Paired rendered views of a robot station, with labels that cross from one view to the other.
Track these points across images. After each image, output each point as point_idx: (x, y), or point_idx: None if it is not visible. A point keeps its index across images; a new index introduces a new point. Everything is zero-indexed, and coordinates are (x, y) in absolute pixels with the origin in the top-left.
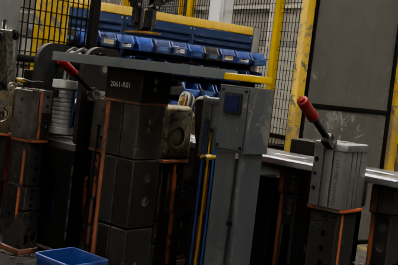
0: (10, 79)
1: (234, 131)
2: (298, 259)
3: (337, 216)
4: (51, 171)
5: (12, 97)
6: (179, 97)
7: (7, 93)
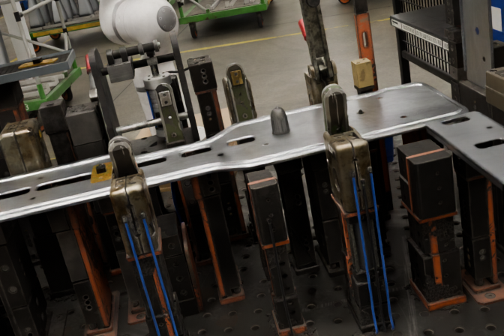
0: (311, 61)
1: None
2: None
3: None
4: (310, 197)
5: (310, 84)
6: (130, 143)
7: (307, 77)
